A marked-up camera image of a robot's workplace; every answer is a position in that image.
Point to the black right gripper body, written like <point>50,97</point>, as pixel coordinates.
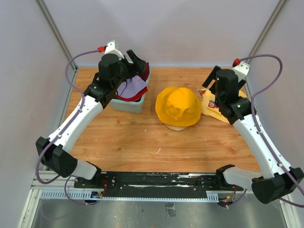
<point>218,98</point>

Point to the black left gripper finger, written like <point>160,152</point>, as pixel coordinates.
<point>133,56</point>
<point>139,67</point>

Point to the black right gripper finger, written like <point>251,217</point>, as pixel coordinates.
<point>241,83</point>
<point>211,77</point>

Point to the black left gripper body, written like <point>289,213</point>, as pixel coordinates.
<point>126,72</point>

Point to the lavender bucket hat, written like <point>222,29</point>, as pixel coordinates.
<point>131,87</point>

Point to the yellow bucket hat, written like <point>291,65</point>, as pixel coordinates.
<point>178,106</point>

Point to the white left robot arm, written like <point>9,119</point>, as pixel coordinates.
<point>54,151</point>

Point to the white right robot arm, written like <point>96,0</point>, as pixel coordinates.
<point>277,177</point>

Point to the dark maroon bucket hat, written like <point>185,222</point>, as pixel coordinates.
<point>144,76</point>

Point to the yellow cartoon print cloth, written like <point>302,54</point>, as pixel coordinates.
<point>213,107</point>

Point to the red bucket hat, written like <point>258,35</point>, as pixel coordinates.
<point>133,97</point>

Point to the light teal plastic bin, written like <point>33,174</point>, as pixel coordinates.
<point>132,107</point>

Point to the wooden hat stand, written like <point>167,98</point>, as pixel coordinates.
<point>175,128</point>

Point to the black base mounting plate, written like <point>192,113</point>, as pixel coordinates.
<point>155,183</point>

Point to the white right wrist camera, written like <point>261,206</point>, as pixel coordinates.
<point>241,68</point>

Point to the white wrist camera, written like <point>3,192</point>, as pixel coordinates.
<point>241,68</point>
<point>111,48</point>

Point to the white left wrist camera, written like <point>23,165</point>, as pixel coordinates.
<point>111,48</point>

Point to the grey slotted cable duct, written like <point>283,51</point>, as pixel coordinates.
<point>122,196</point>

